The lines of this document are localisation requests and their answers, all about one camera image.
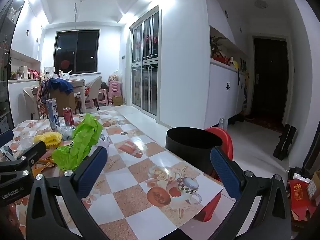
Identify beige dining chair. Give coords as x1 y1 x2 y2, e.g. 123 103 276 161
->
23 87 40 119
86 76 102 110

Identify potted green plant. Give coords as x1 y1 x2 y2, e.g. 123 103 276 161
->
210 36 227 58

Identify clear bag of snacks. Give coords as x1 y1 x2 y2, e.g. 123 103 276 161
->
109 70 122 83

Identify ceiling track light rails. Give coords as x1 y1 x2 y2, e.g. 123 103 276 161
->
74 0 85 29

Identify plaid cloth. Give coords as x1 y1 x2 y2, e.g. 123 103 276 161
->
37 80 52 117

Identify yellow wrapper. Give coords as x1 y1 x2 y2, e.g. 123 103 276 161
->
33 132 62 146

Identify dark entry door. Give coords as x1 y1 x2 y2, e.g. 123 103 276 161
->
251 36 288 128

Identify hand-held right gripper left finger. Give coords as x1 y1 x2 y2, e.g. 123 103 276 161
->
27 145 110 240

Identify dark window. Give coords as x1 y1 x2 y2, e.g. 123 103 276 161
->
54 30 100 74

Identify red drink can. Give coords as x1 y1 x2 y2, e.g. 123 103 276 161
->
62 107 75 127

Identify white sideboard cabinet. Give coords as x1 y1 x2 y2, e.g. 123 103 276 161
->
204 57 247 130

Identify glass door cabinet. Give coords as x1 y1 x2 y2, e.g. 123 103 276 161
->
0 0 25 133

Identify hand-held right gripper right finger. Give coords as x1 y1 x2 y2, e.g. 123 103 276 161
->
210 146 293 240

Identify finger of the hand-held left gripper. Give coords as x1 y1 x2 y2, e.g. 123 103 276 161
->
0 141 47 175

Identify clear plastic wrapper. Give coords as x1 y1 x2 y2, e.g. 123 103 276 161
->
19 131 38 150

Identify black round waste bin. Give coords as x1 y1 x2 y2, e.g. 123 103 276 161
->
165 127 223 178

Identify green plastic bag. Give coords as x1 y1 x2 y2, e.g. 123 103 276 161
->
52 113 103 172

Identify brown cardboard box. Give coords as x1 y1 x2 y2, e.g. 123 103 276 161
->
306 171 320 200

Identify sliding glass door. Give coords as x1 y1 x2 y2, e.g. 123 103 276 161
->
129 5 160 123

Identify blue cloth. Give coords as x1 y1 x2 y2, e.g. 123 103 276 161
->
49 78 73 95

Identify stack of pink stools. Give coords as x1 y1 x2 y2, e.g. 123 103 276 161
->
108 81 122 105

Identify beige dining table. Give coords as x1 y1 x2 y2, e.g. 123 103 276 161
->
69 79 87 113

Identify red gift carton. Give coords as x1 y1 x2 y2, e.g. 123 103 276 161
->
286 177 313 220

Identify white kitchen counter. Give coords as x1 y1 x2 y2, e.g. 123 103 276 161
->
7 79 40 128

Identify red plastic chair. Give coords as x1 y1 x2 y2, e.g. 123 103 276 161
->
200 127 234 222

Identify pink plastic stool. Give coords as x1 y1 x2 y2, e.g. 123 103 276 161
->
94 91 109 107

